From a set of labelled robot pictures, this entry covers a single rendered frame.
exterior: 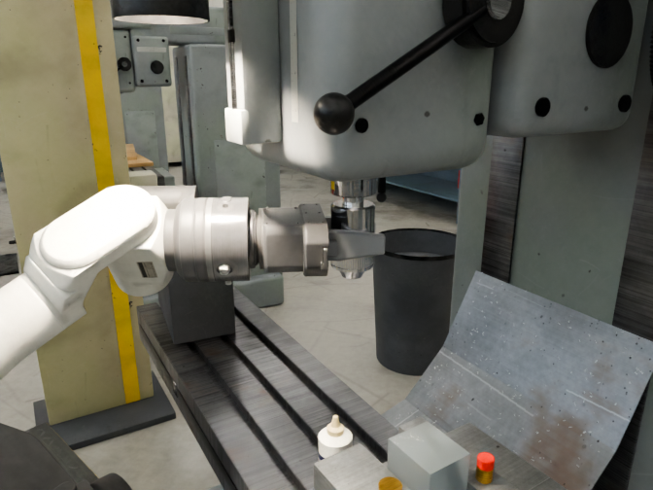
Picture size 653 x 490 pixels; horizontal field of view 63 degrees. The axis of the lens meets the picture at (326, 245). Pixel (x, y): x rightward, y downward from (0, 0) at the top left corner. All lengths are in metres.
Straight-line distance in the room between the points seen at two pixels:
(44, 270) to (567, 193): 0.67
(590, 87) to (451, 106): 0.17
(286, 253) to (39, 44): 1.75
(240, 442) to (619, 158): 0.63
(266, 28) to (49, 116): 1.75
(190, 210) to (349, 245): 0.16
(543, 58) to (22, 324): 0.52
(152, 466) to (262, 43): 1.95
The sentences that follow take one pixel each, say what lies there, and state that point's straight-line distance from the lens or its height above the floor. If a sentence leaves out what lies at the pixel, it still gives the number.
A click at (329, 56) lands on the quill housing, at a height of 1.41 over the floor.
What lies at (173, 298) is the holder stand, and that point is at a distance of 1.03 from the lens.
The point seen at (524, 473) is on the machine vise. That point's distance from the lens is 0.67.
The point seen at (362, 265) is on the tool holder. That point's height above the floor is 1.21.
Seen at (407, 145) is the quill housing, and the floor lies 1.34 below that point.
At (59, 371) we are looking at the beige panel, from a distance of 2.46.
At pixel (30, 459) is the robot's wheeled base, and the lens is 1.47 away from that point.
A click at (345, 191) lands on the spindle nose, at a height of 1.29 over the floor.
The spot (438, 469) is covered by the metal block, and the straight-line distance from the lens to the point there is 0.54.
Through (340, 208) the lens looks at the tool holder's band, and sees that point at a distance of 0.55.
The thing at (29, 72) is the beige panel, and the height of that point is 1.41.
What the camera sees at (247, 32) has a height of 1.43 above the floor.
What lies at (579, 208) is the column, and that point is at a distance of 0.83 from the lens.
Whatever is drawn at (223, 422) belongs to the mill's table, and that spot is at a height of 0.91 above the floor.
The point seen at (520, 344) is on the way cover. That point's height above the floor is 1.00.
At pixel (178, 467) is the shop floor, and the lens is 2.24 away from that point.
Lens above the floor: 1.40
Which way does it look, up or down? 18 degrees down
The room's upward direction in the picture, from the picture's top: straight up
